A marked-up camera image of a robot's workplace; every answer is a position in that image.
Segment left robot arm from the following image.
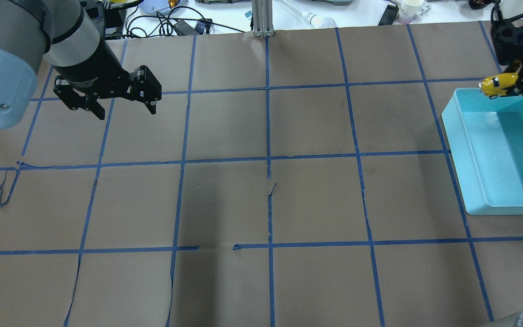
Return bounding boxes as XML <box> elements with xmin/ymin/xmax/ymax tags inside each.
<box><xmin>0</xmin><ymin>0</ymin><xmax>162</xmax><ymax>130</ymax></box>

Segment white paper cup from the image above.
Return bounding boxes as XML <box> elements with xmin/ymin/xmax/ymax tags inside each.
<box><xmin>397</xmin><ymin>0</ymin><xmax>425</xmax><ymax>25</ymax></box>

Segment yellow beetle toy car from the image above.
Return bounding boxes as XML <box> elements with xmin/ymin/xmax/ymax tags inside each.
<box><xmin>478</xmin><ymin>73</ymin><xmax>517</xmax><ymax>99</ymax></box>

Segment aluminium frame post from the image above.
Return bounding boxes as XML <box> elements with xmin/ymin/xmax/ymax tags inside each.
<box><xmin>251</xmin><ymin>0</ymin><xmax>275</xmax><ymax>37</ymax></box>

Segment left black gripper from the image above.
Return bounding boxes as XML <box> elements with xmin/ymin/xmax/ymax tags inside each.
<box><xmin>53</xmin><ymin>43</ymin><xmax>162</xmax><ymax>120</ymax></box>

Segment blue plate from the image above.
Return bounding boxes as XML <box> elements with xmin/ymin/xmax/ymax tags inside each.
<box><xmin>138</xmin><ymin>0</ymin><xmax>187</xmax><ymax>15</ymax></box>

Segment light blue plastic bin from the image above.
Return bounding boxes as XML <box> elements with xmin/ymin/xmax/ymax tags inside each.
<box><xmin>441</xmin><ymin>88</ymin><xmax>523</xmax><ymax>215</ymax></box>

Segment black power adapter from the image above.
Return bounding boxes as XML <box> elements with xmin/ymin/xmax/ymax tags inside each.
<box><xmin>378</xmin><ymin>5</ymin><xmax>399</xmax><ymax>25</ymax></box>

